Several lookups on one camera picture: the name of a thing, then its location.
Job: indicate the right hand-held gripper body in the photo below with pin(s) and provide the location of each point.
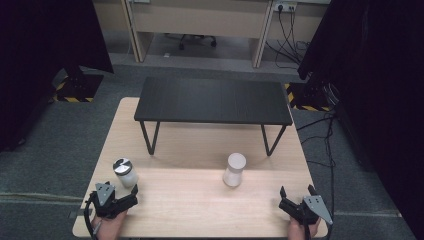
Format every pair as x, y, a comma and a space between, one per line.
313, 206

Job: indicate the black curtain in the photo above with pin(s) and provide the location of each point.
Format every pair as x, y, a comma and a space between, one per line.
40, 50
376, 83

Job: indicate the black shelf with metal legs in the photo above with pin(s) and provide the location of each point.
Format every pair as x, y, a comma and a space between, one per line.
213, 100

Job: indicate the black office chair base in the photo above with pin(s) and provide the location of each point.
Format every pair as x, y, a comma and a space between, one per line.
196, 38

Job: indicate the beige office desk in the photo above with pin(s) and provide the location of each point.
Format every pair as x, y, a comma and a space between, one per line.
200, 20

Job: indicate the person's left hand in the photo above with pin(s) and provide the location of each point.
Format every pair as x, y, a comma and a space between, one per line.
108, 228

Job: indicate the person's right hand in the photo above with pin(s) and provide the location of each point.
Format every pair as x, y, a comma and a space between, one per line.
296, 231

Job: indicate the short jar with silver lid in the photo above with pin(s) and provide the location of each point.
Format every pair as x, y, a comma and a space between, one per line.
126, 175

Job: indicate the tall glass jar white contents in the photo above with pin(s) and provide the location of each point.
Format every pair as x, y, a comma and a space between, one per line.
234, 173

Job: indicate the white wall power outlet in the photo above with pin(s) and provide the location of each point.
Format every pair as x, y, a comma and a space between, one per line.
285, 6

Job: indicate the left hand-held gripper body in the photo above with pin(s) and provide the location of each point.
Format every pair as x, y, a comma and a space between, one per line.
105, 195

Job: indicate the small white floor object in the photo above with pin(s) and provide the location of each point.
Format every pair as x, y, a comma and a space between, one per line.
167, 55

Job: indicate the black stand base striped tape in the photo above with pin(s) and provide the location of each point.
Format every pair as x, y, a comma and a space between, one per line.
78, 88
308, 96

